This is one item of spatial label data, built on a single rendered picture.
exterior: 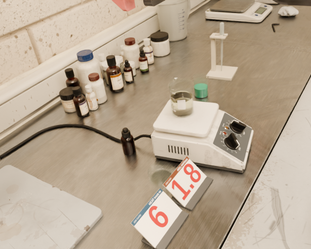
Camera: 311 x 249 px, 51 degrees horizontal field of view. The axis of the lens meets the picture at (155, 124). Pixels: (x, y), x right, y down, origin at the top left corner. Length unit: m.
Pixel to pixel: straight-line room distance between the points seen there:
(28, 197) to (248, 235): 0.43
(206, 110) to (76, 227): 0.36
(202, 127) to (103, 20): 0.67
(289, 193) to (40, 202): 0.48
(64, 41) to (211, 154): 0.63
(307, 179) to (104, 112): 0.54
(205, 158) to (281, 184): 0.15
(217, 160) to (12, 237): 0.42
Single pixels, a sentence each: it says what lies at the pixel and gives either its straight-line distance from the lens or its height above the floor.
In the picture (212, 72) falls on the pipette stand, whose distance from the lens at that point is 1.06.
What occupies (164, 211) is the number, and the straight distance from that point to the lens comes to 0.61.
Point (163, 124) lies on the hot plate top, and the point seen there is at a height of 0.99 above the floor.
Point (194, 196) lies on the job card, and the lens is 0.65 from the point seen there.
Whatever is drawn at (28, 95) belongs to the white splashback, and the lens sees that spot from 0.98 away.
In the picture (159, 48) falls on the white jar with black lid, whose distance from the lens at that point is 1.21.
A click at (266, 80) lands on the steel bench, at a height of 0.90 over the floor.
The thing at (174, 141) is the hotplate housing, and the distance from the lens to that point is 0.68.
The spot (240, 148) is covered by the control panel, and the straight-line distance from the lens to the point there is 0.70.
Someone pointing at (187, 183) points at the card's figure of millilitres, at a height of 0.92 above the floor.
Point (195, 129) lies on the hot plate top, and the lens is 0.67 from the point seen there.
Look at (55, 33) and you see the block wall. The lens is 1.07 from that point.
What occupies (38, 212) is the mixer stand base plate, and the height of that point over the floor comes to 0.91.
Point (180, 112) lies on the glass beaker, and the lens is 0.70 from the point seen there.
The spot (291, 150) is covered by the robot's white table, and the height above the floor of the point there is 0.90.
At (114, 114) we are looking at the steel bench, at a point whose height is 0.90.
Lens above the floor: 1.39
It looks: 35 degrees down
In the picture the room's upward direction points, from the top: 8 degrees counter-clockwise
